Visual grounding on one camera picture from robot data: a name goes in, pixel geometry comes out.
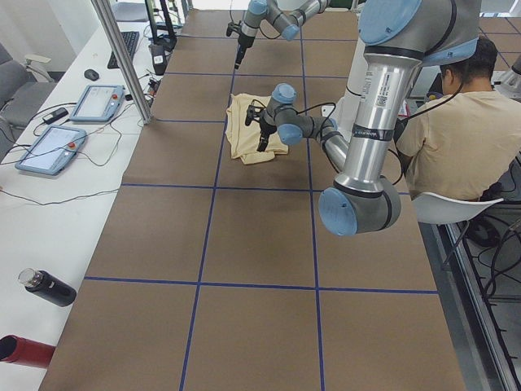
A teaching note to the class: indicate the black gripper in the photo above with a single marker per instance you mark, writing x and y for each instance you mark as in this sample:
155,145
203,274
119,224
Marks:
244,41
266,127

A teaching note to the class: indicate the beige printed t-shirt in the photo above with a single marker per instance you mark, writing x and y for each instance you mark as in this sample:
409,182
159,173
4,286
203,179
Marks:
244,139

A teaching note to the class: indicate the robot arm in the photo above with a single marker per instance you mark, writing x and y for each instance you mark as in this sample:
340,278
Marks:
399,37
287,25

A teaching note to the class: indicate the far teach pendant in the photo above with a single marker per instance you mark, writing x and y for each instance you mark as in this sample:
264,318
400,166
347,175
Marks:
98,103

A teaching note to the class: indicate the teach pendant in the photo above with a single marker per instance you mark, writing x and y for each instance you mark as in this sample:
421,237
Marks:
98,103
53,150

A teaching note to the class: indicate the black computer mouse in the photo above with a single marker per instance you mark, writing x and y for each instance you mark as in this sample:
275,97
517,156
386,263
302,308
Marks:
91,74

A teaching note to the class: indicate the white plastic chair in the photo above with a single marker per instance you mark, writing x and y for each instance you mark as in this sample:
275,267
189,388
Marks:
440,210

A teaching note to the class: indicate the seated person in beige shirt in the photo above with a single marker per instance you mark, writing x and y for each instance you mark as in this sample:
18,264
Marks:
462,143

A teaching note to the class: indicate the near teach pendant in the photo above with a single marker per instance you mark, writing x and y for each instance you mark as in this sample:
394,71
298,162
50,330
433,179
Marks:
53,150

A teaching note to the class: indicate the black steel-capped water bottle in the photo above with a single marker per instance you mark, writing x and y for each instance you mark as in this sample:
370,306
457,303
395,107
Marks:
47,287

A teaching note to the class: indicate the red cylindrical bottle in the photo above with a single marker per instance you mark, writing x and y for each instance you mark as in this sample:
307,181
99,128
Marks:
21,351

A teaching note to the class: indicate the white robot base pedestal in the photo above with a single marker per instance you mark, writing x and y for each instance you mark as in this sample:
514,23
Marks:
347,106

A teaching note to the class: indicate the aluminium frame post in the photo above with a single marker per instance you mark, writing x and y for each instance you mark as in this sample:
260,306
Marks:
116,41

